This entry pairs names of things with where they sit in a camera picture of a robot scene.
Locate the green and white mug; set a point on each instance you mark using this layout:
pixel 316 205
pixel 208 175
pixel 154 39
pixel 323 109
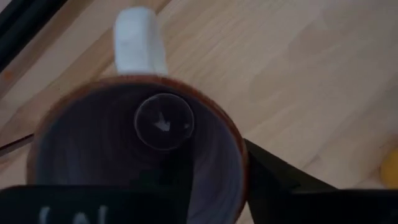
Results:
pixel 93 124

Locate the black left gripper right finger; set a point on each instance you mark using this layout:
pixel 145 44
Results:
pixel 295 202

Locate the yellow mug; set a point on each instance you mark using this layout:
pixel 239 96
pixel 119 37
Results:
pixel 391 169

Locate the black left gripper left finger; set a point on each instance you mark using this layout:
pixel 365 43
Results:
pixel 93 205

